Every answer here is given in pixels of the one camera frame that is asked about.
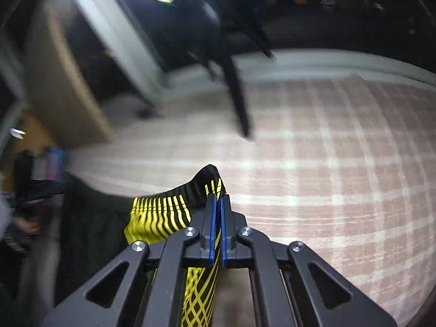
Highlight wooden board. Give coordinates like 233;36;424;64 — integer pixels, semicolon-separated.
25;5;114;151

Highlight black yellow striped shorts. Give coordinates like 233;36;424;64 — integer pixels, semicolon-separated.
56;164;228;327

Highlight pink plaid blanket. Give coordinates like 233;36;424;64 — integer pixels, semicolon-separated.
65;75;436;327

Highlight person's left hand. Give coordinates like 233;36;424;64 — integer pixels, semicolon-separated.
15;216;40;236

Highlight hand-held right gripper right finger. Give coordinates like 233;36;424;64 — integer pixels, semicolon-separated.
220;196;399;327

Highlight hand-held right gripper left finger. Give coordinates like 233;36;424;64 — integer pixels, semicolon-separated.
43;194;219;327

